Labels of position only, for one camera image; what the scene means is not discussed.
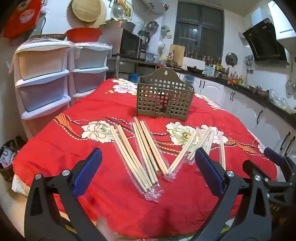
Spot chopstick pair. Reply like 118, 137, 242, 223
110, 127, 150, 193
133, 116, 159, 185
168, 128, 212, 174
115, 125, 156, 191
139, 121, 168, 176
219, 134, 226, 170

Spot dark kitchen window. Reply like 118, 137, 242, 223
173, 1, 224, 60

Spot left hand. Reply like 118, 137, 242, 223
95, 216, 116, 241

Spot white base cabinets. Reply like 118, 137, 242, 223
178, 71, 296, 158

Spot red floral tablecloth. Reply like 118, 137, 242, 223
13, 79, 278, 238

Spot black range hood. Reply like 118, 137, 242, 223
242, 18, 290, 66

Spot black wok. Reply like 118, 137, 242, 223
187, 66, 204, 74

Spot olive perforated utensil holder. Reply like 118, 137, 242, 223
136, 67, 195, 121

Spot white drawer tower left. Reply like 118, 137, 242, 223
10, 38, 72, 138

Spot white drawer tower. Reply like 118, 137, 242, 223
68, 42, 112, 105
10, 38, 72, 138

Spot wooden cutting board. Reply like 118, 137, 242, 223
169, 44, 185, 67

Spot white drawer tower right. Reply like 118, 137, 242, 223
68, 42, 112, 105

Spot blue canister on shelf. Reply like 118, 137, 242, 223
128, 73, 138, 84

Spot red plastic basin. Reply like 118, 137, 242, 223
65, 27, 103, 43

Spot silver microwave oven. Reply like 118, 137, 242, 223
98, 28, 140, 59

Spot white water heater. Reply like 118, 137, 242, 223
143, 0, 170, 14

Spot red hanging shopping bag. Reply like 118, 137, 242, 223
3, 0, 42, 39

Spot round bamboo tray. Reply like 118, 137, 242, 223
71, 0, 107, 28

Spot glass pot lid on wall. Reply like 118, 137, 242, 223
111, 4, 126, 21

